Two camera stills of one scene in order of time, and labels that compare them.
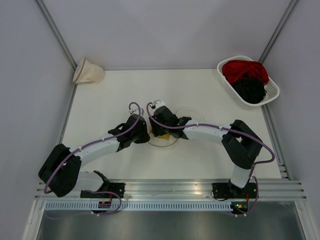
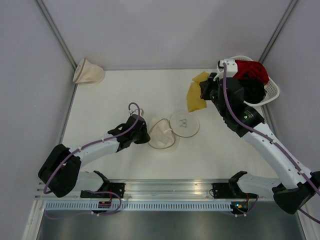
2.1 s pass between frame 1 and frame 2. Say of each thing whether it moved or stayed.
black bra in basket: stayed
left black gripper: stayed
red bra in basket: stayed
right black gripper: moved
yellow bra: moved
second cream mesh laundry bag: stayed
